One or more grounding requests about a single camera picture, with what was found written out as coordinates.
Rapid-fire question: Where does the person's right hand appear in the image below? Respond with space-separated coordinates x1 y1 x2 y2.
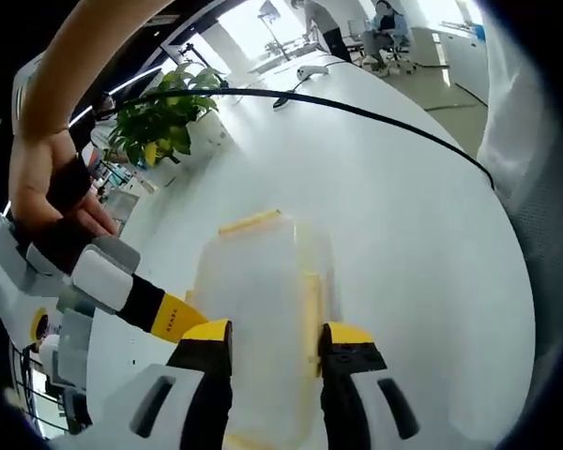
8 127 121 239

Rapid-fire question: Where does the white cabinet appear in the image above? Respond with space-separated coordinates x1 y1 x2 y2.
417 21 490 102

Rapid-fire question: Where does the white ceiling air conditioner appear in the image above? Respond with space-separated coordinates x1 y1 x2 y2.
10 51 46 138

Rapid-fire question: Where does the green potted plant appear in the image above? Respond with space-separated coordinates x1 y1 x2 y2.
106 62 222 169

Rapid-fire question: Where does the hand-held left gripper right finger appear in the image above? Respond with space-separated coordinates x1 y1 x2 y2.
318 322 451 450

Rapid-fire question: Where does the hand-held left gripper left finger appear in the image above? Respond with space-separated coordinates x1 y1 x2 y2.
69 318 235 450

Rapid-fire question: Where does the person's white shirt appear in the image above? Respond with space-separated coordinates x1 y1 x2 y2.
476 0 563 379

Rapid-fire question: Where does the black tripod stand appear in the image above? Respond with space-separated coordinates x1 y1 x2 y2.
256 0 293 63

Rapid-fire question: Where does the small white device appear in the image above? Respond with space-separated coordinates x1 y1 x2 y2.
295 64 330 82

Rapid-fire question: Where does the black adapter with cable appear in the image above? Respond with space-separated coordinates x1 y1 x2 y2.
270 69 311 113

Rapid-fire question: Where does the long black cable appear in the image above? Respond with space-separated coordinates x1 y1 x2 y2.
92 86 497 190

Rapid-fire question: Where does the clear box with yellow buckles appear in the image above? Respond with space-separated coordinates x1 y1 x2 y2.
185 208 344 444

